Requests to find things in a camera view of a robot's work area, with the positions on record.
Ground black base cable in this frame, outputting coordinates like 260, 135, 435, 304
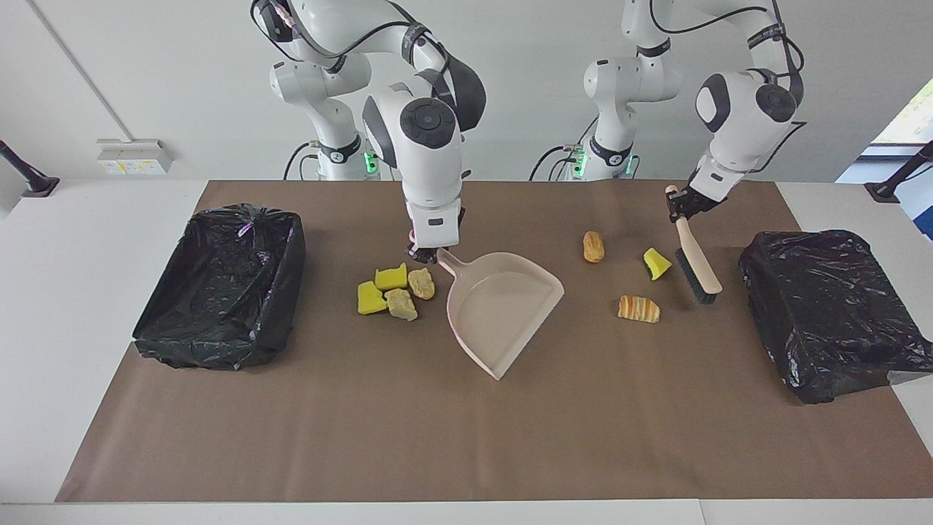
283, 141, 321, 181
528, 117, 598, 182

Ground pink plastic dustpan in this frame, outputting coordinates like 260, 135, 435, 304
436, 248, 566, 381

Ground square yellow sponge piece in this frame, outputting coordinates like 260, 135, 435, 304
356, 281, 389, 316

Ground striped croissant bread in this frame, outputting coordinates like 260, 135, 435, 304
617, 295, 661, 324

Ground flat-topped bin with black bag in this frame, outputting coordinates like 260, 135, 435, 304
738, 230, 933, 405

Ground beige hand brush black bristles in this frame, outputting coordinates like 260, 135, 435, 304
665, 184, 724, 305

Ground notched yellow sponge piece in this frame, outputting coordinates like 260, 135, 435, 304
374, 262, 409, 292

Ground beige trash lump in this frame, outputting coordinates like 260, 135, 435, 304
407, 268, 437, 301
384, 288, 419, 322

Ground white wall outlet box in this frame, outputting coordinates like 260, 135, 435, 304
96, 139, 174, 176

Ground black camera stand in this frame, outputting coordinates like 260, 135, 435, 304
864, 140, 933, 203
0, 139, 60, 199

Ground brown table mat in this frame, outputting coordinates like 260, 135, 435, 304
55, 180, 933, 504

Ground bright window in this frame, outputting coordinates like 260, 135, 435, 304
871, 79, 933, 145

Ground yellow sponge wedge green backing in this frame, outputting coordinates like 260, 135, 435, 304
643, 247, 673, 281

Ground open bin with black bag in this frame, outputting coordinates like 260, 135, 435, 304
132, 203, 307, 371

